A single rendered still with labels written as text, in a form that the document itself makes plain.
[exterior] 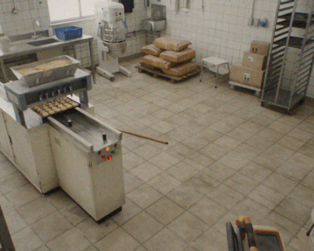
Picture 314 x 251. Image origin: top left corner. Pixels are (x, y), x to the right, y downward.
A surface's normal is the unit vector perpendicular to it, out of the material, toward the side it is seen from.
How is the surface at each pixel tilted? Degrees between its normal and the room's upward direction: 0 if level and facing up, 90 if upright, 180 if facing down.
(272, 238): 1
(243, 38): 90
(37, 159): 90
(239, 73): 89
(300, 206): 0
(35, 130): 90
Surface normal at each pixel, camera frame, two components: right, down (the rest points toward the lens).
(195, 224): 0.00, -0.87
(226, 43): -0.71, 0.35
